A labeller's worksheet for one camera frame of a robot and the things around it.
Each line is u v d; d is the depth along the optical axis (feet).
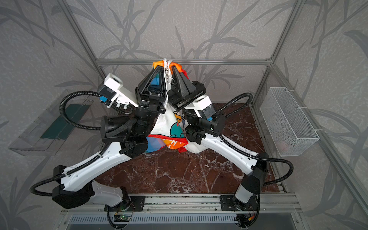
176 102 1.21
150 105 1.05
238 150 1.40
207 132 1.45
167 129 1.34
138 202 2.43
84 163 1.28
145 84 1.07
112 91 0.99
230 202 2.43
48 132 2.13
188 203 2.47
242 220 2.38
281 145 2.38
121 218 2.32
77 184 1.28
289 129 2.02
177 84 1.12
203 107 1.00
